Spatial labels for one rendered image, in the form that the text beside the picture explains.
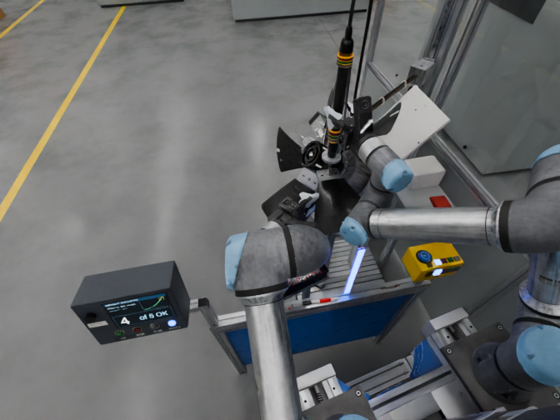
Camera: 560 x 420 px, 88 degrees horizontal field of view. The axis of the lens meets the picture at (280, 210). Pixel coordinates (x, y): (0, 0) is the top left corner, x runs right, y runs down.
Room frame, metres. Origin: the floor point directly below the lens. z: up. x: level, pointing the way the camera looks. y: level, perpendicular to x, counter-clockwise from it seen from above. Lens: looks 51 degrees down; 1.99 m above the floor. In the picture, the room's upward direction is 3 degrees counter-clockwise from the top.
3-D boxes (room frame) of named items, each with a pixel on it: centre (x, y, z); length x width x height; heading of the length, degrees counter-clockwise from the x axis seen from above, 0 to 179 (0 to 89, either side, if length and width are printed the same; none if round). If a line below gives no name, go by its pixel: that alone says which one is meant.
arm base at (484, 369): (0.15, -0.60, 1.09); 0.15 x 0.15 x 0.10
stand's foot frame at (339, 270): (0.99, -0.37, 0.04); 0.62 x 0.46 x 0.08; 99
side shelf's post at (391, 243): (1.02, -0.72, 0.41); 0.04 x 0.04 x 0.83; 9
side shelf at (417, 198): (1.02, -0.72, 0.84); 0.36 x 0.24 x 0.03; 9
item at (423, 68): (1.26, -0.65, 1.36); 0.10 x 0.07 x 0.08; 134
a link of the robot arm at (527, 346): (0.15, -0.61, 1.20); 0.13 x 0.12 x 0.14; 142
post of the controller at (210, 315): (0.39, 0.27, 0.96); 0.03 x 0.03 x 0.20; 9
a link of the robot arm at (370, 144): (0.63, -0.27, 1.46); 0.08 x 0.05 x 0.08; 109
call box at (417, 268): (0.52, -0.55, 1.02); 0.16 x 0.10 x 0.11; 99
